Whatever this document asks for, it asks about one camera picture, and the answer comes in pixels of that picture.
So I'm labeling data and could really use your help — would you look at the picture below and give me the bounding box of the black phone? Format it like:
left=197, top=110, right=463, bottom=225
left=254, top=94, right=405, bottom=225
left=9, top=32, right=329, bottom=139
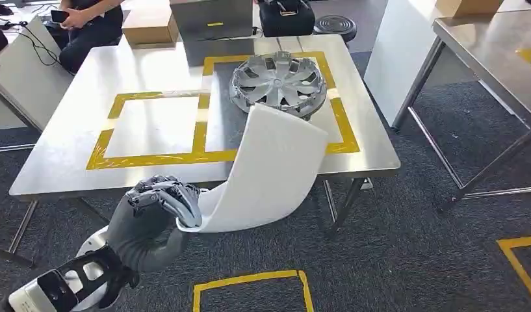
left=49, top=8, right=71, bottom=24

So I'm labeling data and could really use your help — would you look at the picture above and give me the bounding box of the silver plastic hubcap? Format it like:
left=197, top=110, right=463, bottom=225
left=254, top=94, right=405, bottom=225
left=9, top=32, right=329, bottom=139
left=228, top=50, right=329, bottom=121

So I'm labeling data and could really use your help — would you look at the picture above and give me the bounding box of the black round stool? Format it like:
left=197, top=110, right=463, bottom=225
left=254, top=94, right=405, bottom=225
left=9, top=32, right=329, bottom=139
left=312, top=14, right=358, bottom=44

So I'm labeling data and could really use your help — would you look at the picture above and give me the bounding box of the brown cardboard box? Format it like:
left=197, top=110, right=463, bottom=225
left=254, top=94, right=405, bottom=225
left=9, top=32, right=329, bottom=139
left=121, top=8, right=180, bottom=47
left=434, top=0, right=506, bottom=18

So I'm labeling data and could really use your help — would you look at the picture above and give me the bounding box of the black cable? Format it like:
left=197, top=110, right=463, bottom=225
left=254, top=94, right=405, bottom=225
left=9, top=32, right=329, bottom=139
left=6, top=20, right=75, bottom=77

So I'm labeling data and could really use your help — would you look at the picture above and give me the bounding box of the person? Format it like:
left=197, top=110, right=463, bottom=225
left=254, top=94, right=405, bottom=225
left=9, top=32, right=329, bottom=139
left=45, top=0, right=127, bottom=75

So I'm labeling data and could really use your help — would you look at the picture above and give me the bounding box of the white foam sheet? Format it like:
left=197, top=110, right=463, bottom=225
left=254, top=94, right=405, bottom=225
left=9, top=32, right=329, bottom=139
left=175, top=103, right=330, bottom=235

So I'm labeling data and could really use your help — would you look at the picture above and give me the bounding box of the grey metal box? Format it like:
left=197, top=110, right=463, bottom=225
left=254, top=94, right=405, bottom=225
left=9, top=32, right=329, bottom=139
left=169, top=0, right=254, bottom=42

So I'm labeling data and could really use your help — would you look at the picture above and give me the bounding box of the steel bench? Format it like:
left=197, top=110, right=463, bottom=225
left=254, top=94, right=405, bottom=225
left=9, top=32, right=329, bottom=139
left=0, top=33, right=402, bottom=268
left=391, top=7, right=531, bottom=215

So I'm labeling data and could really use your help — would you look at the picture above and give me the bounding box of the white panel table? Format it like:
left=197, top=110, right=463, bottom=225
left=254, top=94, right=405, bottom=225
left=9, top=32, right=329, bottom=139
left=363, top=0, right=531, bottom=131
left=0, top=15, right=75, bottom=155

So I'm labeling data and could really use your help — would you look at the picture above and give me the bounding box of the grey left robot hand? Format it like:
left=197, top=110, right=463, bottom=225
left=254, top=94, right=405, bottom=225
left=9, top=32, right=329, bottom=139
left=103, top=174, right=204, bottom=274

